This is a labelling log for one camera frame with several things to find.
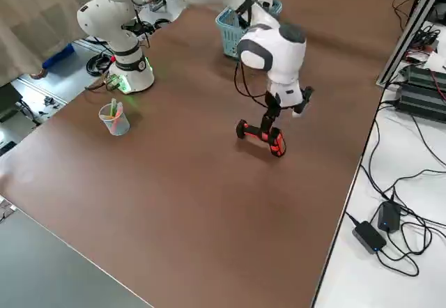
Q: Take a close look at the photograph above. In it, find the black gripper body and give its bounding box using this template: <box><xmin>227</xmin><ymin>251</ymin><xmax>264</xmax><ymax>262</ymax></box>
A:
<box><xmin>263</xmin><ymin>91</ymin><xmax>282</xmax><ymax>114</ymax></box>

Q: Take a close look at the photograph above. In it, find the orange black barcode scanner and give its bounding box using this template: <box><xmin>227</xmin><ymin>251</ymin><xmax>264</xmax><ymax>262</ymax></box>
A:
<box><xmin>235</xmin><ymin>118</ymin><xmax>288</xmax><ymax>158</ymax></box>

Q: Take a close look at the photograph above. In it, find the light blue plastic basket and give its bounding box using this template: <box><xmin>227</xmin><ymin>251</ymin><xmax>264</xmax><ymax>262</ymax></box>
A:
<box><xmin>215</xmin><ymin>0</ymin><xmax>284</xmax><ymax>59</ymax></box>

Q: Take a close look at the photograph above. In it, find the black power supply brick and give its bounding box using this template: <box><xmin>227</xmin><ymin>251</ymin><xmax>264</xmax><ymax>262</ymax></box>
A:
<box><xmin>395</xmin><ymin>83</ymin><xmax>446</xmax><ymax>125</ymax></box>
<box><xmin>408</xmin><ymin>66</ymin><xmax>446</xmax><ymax>95</ymax></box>

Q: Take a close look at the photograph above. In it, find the grey adapter with blue light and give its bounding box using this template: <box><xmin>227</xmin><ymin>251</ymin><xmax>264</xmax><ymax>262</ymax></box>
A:
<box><xmin>352</xmin><ymin>220</ymin><xmax>387</xmax><ymax>254</ymax></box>

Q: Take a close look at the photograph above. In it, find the clear pen cup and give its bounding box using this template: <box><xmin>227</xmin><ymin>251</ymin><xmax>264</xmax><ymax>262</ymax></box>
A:
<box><xmin>98</xmin><ymin>102</ymin><xmax>130</xmax><ymax>137</ymax></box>

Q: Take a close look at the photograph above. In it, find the black adapter with blue light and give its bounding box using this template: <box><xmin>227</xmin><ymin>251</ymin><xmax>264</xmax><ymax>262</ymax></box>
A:
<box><xmin>377</xmin><ymin>200</ymin><xmax>402</xmax><ymax>233</ymax></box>

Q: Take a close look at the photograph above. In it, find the pink marker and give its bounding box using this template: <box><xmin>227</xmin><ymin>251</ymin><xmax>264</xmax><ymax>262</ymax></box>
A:
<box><xmin>113</xmin><ymin>102</ymin><xmax>123</xmax><ymax>131</ymax></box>

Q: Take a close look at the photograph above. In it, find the white paper sheet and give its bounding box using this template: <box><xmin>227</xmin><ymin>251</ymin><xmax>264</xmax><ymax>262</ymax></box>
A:
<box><xmin>426</xmin><ymin>52</ymin><xmax>446</xmax><ymax>74</ymax></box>

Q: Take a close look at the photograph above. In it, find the beige curtain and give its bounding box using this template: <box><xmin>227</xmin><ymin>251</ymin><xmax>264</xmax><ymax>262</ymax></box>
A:
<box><xmin>0</xmin><ymin>0</ymin><xmax>105</xmax><ymax>88</ymax></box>

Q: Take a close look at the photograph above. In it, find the dark grey desk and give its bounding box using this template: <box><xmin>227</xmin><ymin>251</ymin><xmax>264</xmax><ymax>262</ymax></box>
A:
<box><xmin>0</xmin><ymin>196</ymin><xmax>151</xmax><ymax>308</ymax></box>

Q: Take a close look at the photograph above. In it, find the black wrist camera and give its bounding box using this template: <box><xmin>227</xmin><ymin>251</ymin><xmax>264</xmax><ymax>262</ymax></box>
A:
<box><xmin>300</xmin><ymin>85</ymin><xmax>314</xmax><ymax>111</ymax></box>

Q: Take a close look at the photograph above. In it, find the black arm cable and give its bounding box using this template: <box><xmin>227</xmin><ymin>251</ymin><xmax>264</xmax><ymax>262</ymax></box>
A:
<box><xmin>226</xmin><ymin>0</ymin><xmax>271</xmax><ymax>105</ymax></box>

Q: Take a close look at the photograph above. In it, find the long black cable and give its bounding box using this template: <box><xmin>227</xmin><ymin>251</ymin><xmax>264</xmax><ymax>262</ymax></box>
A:
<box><xmin>358</xmin><ymin>112</ymin><xmax>446</xmax><ymax>201</ymax></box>

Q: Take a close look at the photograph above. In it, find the aluminium frame post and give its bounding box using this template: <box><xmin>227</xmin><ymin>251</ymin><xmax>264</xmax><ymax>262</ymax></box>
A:
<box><xmin>375</xmin><ymin>0</ymin><xmax>446</xmax><ymax>86</ymax></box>

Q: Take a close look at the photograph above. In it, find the cable hub with plugs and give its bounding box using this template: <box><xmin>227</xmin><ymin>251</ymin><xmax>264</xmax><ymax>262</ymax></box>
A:
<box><xmin>403</xmin><ymin>25</ymin><xmax>440</xmax><ymax>65</ymax></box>

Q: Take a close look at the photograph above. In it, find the looped black adapter cable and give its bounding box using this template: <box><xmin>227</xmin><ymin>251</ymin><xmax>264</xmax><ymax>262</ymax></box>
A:
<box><xmin>378</xmin><ymin>213</ymin><xmax>435</xmax><ymax>277</ymax></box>

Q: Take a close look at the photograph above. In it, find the coiled black cable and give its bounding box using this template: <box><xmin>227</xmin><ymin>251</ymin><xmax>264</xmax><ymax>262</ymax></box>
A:
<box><xmin>86</xmin><ymin>50</ymin><xmax>115</xmax><ymax>77</ymax></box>

